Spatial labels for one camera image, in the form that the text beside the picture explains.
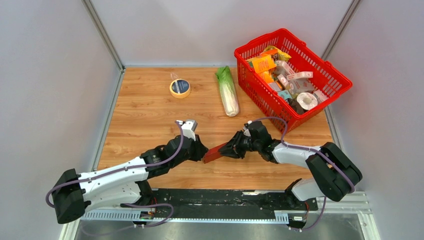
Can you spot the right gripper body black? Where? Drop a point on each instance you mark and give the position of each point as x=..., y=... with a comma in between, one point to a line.
x=256, y=146

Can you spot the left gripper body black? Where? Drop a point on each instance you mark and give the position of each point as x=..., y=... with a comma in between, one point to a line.
x=193, y=153

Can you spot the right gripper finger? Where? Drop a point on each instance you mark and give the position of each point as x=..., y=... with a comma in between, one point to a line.
x=237, y=141
x=234, y=152

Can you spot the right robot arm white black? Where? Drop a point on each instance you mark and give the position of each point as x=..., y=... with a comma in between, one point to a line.
x=334, y=175

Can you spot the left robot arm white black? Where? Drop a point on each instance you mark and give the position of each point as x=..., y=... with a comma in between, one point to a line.
x=123, y=185

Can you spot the orange snack box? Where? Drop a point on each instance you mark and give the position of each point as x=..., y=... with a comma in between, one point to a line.
x=262, y=63

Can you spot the pink white long box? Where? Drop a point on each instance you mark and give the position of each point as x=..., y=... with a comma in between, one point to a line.
x=300, y=75

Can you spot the napa cabbage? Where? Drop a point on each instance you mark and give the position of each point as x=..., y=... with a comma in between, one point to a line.
x=227, y=91

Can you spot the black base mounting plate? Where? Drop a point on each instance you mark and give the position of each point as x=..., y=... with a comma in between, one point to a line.
x=226, y=204

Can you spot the toilet paper roll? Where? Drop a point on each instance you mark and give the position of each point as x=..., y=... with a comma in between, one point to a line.
x=307, y=101

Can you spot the yellow masking tape roll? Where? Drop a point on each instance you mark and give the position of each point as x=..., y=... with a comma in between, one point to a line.
x=180, y=88

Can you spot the yellow snack bag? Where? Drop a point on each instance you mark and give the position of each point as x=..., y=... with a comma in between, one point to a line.
x=276, y=54

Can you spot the red plastic shopping basket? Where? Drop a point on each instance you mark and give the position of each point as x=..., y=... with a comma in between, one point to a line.
x=285, y=79

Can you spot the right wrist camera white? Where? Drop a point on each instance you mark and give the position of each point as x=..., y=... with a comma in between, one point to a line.
x=245, y=129

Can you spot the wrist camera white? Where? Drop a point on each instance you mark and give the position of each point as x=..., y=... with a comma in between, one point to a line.
x=245, y=129
x=188, y=128

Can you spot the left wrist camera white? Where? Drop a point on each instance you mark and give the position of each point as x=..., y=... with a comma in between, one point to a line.
x=188, y=128

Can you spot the aluminium frame rail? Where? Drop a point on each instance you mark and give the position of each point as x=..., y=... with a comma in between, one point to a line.
x=352, y=204

